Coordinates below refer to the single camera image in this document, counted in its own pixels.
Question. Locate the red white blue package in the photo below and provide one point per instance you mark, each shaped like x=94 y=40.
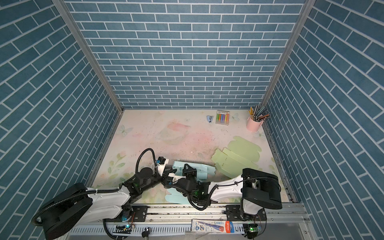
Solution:
x=206 y=226

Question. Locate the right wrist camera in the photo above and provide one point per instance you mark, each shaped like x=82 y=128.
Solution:
x=173 y=179

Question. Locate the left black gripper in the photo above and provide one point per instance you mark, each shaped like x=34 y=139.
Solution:
x=166 y=174

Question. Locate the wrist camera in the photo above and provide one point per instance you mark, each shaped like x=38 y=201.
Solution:
x=161 y=164
x=173 y=179

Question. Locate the coloured marker pack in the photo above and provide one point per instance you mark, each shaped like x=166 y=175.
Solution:
x=223 y=117

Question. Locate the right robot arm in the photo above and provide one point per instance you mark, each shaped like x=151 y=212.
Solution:
x=256 y=189

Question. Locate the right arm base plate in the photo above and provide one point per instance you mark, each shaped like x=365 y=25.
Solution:
x=236 y=213

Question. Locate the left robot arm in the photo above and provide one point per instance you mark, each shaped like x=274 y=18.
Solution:
x=79 y=205

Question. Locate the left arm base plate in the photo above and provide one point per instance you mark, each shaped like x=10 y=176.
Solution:
x=134 y=214

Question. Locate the light green paper box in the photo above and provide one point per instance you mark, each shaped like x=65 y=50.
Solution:
x=238 y=155

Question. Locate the pink pencil cup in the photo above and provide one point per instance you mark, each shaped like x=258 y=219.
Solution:
x=253 y=126

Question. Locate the light blue paper box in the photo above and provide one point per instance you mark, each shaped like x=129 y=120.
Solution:
x=202 y=198

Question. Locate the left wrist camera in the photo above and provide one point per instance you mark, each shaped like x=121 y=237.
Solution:
x=161 y=164

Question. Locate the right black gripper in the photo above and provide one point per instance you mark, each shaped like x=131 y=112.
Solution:
x=189 y=172

